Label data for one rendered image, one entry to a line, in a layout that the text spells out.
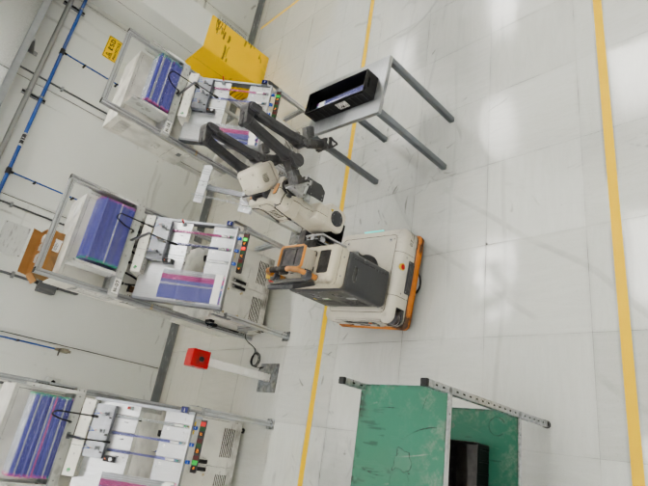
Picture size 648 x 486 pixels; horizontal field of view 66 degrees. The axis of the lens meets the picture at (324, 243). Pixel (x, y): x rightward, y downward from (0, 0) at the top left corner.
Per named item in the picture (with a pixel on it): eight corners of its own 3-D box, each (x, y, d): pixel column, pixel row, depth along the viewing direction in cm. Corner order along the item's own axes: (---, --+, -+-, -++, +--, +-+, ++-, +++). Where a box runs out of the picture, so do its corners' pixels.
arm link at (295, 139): (238, 114, 266) (250, 108, 258) (241, 104, 268) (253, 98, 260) (297, 151, 293) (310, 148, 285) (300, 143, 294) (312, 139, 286)
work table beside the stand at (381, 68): (445, 169, 367) (378, 111, 317) (374, 184, 417) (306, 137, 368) (454, 118, 380) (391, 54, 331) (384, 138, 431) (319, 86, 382)
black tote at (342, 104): (314, 121, 367) (304, 114, 360) (320, 102, 372) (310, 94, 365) (373, 99, 325) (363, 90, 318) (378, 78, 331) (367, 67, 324)
